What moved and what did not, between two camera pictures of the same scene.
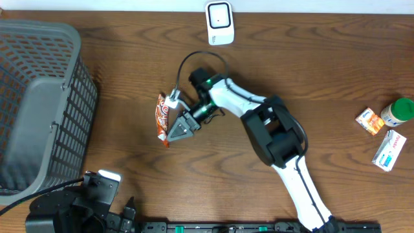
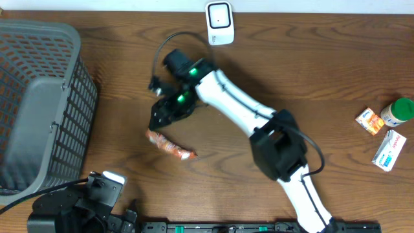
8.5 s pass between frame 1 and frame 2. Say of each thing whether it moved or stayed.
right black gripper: moved
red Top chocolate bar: moved
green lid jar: stayed
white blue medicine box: stayed
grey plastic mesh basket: stayed
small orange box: stayed
